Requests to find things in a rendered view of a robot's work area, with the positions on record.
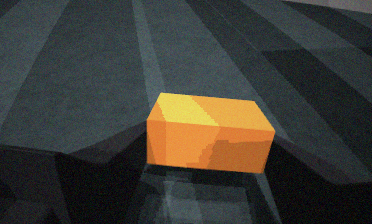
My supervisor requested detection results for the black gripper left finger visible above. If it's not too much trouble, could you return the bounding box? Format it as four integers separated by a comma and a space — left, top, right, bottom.
0, 121, 147, 224

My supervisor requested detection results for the orange block with dark blue square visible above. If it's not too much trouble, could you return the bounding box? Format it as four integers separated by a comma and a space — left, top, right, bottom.
147, 93, 275, 173

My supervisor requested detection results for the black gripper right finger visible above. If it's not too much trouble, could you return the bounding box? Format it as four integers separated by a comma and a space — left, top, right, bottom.
264, 134, 372, 224

